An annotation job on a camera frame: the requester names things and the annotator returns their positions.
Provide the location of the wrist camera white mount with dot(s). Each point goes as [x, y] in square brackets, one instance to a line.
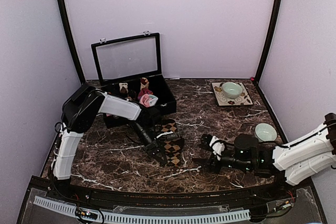
[167, 136]
[217, 146]

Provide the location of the brown argyle sock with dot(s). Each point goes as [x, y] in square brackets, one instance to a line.
[173, 148]

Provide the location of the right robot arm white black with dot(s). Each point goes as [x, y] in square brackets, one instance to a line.
[294, 161]

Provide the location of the rolled cream brown sock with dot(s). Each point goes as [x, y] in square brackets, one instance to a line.
[144, 83]

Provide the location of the rolled white brown sock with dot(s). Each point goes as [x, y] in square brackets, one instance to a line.
[123, 88]

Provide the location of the white slotted cable duct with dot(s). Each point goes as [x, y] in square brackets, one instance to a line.
[88, 215]

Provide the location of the black frame post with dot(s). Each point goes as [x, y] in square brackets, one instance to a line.
[70, 40]
[268, 40]

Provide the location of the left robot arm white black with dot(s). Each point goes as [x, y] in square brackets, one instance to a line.
[79, 113]

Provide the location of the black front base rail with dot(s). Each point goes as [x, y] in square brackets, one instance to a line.
[184, 188]

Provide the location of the celadon bowl on plate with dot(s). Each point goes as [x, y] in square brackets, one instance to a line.
[231, 90]

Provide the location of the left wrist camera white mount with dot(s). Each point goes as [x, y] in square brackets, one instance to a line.
[167, 136]

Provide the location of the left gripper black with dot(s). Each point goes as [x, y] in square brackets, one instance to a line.
[150, 151]

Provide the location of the celadon bowl on table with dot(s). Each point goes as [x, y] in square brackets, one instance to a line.
[265, 132]

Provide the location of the right black frame post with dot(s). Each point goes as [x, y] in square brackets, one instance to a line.
[268, 40]

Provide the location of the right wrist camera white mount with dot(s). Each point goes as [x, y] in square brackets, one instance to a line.
[217, 146]

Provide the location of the black glass-lid storage box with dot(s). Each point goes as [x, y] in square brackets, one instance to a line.
[127, 60]

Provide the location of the square floral ceramic plate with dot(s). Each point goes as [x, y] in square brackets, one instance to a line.
[243, 100]

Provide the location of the pink mint patterned sock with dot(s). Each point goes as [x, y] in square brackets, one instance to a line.
[148, 100]

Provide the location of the rolled purple orange sock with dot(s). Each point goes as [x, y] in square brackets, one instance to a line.
[143, 92]

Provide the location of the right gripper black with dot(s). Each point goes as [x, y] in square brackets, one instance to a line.
[205, 163]

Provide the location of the left black frame post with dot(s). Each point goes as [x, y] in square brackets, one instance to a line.
[70, 40]

